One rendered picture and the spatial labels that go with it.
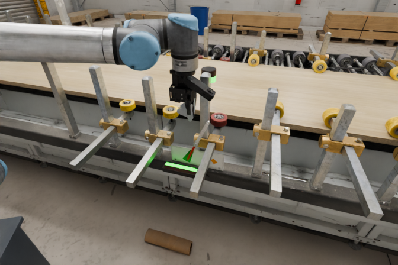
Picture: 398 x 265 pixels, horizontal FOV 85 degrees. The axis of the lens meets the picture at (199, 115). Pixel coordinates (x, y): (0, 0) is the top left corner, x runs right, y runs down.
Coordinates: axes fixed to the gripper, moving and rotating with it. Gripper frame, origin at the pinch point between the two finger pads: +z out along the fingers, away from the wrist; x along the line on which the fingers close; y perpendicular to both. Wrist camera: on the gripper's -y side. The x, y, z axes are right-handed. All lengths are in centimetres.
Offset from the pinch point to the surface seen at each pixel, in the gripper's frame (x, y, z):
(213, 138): -7.5, -7.3, 13.8
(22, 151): -29, 168, 84
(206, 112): -6.1, -4.2, 0.3
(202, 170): 11.1, -7.5, 14.8
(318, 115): -35, -53, 11
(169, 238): 2, 16, 93
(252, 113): -28.3, -22.3, 10.8
